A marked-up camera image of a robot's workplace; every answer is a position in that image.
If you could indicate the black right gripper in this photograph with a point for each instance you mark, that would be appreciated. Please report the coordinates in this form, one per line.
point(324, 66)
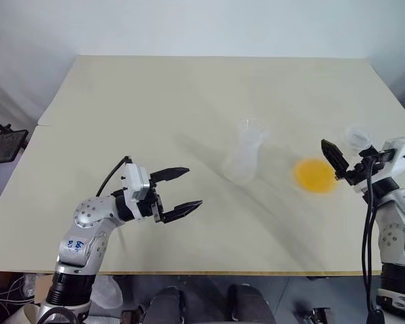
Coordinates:
point(356, 173)

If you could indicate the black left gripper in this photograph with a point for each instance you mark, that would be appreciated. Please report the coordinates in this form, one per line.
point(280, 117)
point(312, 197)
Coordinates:
point(157, 207)

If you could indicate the small clear plastic cup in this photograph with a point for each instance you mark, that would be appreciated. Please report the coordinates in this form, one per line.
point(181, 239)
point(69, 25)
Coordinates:
point(357, 135)

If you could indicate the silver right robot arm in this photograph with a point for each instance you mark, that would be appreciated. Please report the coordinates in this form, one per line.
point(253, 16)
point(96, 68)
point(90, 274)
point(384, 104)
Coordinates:
point(395, 236)

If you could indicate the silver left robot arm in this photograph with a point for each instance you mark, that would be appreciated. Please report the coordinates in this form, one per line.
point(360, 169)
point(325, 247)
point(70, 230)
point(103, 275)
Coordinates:
point(87, 216)

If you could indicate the clear plastic measuring cup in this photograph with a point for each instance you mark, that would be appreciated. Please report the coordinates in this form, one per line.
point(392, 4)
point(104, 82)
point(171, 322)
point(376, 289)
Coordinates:
point(244, 152)

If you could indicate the clear plastic bag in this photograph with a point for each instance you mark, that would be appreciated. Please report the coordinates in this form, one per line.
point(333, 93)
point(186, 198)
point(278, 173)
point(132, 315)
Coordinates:
point(108, 292)

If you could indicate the black flat panel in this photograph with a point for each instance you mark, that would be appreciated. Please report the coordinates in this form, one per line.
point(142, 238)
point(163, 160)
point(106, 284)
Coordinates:
point(5, 145)

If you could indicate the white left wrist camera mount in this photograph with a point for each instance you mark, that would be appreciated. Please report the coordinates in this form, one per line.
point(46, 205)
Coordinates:
point(135, 182)

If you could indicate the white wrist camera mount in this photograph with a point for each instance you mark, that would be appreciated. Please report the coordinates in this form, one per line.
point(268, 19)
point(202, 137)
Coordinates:
point(135, 182)
point(403, 152)

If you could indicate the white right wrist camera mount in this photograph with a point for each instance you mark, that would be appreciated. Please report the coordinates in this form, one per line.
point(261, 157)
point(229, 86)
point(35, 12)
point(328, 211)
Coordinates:
point(403, 152)

